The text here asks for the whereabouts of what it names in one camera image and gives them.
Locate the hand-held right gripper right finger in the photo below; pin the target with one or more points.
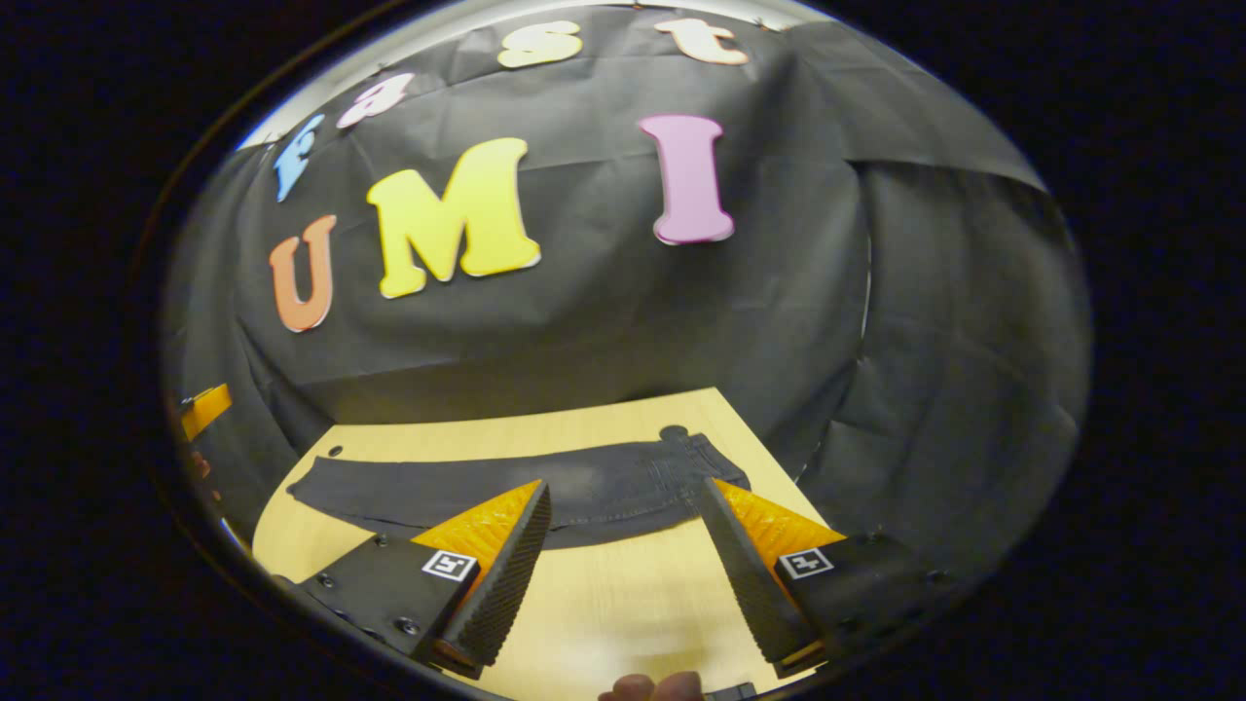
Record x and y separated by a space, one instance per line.
750 584

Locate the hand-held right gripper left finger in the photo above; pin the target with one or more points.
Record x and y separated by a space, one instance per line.
506 584

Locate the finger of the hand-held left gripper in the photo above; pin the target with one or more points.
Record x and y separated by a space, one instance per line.
206 409

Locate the dark blue jeans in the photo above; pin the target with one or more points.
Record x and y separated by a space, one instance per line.
604 492

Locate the black backdrop cloth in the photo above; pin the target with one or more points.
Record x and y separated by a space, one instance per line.
604 312

